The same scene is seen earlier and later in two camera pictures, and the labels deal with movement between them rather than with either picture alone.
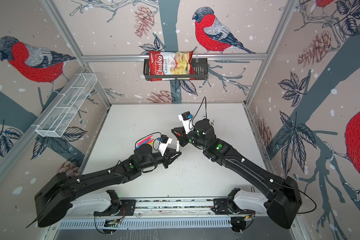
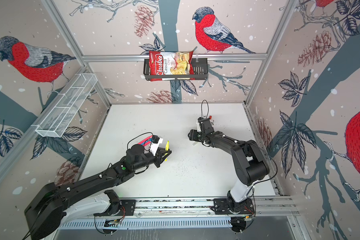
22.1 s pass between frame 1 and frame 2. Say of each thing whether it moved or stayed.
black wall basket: stayed
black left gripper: moved
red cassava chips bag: stayed
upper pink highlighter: stayed
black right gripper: moved
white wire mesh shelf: stayed
